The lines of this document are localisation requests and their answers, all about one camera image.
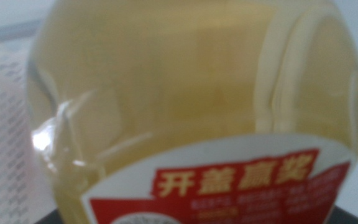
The yellow tea bottle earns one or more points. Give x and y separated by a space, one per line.
182 93

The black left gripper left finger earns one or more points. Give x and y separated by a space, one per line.
53 218

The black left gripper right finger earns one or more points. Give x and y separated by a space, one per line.
343 217

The white perforated plastic basket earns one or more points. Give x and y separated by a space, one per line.
2 124

